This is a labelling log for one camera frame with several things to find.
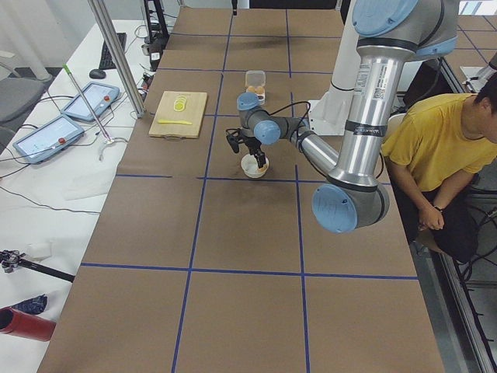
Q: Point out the white round bowl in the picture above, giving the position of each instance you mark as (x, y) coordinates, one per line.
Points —
(250, 168)

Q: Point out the clear plastic egg carton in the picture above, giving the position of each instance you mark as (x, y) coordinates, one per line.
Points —
(256, 78)

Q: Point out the lemon slice far left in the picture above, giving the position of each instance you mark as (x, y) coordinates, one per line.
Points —
(179, 108)

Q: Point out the bamboo cutting board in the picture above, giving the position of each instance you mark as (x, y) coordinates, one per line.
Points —
(194, 111)

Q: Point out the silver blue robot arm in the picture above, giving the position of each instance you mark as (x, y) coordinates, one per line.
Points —
(390, 34)

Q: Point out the grey office chair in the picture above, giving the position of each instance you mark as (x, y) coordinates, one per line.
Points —
(19, 95)

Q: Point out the red cylinder bottle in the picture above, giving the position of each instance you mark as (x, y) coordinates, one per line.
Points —
(21, 324)

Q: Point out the green tipped metal rod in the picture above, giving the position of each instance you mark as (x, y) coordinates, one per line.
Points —
(108, 139)

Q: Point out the blue teach pendant near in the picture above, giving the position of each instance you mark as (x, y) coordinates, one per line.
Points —
(46, 141)

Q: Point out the black tripod stick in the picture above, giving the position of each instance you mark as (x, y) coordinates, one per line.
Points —
(13, 259)

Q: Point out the blue crumpled wrapper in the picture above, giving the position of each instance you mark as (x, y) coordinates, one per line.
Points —
(32, 306)

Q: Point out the blue teach pendant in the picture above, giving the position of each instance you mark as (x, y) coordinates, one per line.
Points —
(46, 141)
(99, 96)

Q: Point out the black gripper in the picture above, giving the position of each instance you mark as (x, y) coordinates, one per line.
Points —
(252, 145)

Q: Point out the person in yellow shirt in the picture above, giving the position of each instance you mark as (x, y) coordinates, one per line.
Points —
(432, 156)

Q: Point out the blue teach pendant far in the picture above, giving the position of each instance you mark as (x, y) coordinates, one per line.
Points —
(99, 96)

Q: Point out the yellow plastic knife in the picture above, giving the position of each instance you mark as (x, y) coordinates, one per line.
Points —
(175, 122)

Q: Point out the aluminium frame post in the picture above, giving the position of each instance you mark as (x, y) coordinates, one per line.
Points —
(108, 31)

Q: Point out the black computer mouse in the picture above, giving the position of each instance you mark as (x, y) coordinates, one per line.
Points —
(97, 74)

